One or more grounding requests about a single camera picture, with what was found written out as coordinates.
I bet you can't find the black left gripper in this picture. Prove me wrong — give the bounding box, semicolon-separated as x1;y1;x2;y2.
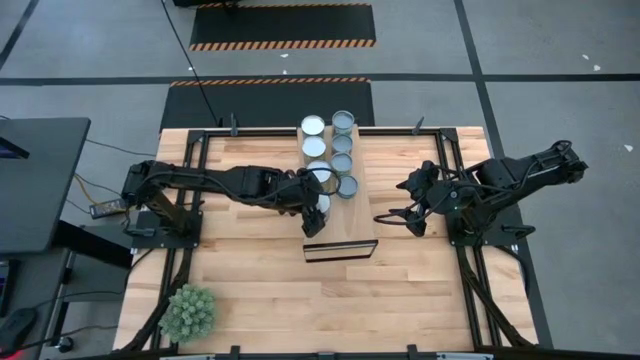
287;169;326;239

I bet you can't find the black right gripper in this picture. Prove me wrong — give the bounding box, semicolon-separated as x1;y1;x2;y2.
396;160;459;238

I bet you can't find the tin can blue-grey lid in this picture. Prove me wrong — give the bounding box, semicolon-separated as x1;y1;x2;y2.
330;152;355;176
331;110;356;136
331;133;355;155
335;174;360;200

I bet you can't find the black mat one striped edge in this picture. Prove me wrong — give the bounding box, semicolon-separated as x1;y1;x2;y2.
159;77;376;134

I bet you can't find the green artificial plant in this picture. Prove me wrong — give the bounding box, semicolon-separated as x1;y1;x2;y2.
157;283;219;345

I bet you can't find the black power adapter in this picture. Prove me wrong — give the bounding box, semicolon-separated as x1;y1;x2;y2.
88;198;129;220

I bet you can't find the black desk support beam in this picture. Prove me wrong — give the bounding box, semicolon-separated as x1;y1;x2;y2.
52;219;134;271

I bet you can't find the black desk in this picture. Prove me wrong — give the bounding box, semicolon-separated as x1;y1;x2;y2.
0;117;92;256

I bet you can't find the dark screen device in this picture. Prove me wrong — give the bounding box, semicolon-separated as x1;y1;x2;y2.
0;134;30;160

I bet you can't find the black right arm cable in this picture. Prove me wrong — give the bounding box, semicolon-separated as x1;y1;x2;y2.
372;197;444;227

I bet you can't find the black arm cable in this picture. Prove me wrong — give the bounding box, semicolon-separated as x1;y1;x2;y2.
298;166;343;197
372;197;444;227

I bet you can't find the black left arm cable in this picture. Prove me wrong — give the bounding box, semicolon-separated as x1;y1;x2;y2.
298;166;343;197

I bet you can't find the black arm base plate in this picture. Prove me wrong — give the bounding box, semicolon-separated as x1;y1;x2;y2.
444;207;521;247
130;209;204;250

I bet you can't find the black aluminium table frame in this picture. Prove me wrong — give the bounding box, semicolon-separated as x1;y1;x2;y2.
119;127;539;360

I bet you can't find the long black floor cable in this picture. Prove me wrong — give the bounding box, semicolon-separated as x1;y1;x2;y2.
159;0;220;126

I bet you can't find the yellow cable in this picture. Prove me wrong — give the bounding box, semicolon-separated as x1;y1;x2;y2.
73;172;109;206

